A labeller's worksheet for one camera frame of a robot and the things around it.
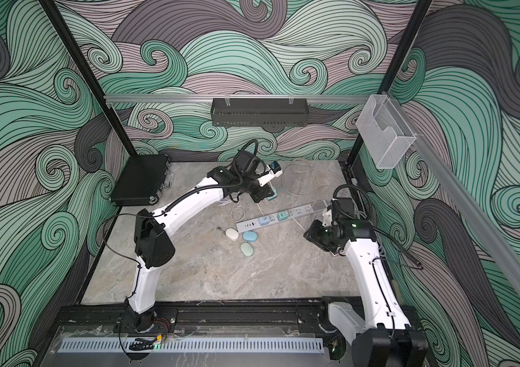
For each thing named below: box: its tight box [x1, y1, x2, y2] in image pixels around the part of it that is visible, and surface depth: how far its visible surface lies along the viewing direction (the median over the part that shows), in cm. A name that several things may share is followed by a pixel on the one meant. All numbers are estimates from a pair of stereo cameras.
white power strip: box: [235, 199, 329, 234], surface depth 99 cm
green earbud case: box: [240, 241, 255, 257], surface depth 90 cm
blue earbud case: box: [242, 230, 258, 242], surface depth 94 cm
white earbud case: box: [225, 227, 240, 241], surface depth 94 cm
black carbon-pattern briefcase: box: [110, 153, 175, 205], surface depth 110 cm
